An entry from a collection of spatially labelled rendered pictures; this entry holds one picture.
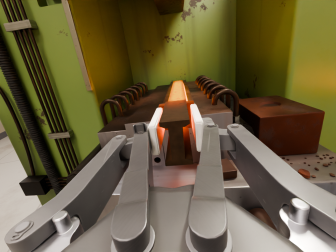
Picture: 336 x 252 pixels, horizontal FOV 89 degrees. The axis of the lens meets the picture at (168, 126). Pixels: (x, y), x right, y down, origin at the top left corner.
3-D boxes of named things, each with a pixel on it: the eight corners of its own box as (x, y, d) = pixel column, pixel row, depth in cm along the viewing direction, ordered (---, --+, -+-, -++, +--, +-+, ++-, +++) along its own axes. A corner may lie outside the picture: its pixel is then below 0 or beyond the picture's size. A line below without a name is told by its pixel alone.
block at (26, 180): (45, 195, 45) (39, 181, 44) (25, 196, 46) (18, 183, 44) (53, 187, 48) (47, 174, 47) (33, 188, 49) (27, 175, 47)
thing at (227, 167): (203, 183, 22) (202, 175, 22) (197, 169, 25) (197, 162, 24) (237, 177, 22) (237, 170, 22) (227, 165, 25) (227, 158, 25)
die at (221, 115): (232, 160, 26) (233, 105, 23) (107, 169, 28) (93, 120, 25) (200, 101, 65) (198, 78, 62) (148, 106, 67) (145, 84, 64)
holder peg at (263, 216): (283, 254, 18) (286, 237, 17) (257, 255, 19) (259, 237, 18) (266, 222, 22) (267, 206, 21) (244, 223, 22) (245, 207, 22)
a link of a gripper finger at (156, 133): (160, 155, 16) (152, 156, 16) (165, 128, 23) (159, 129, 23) (155, 126, 15) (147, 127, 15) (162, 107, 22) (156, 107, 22)
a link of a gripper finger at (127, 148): (148, 158, 15) (115, 161, 15) (155, 135, 19) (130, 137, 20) (145, 143, 14) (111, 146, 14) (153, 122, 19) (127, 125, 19)
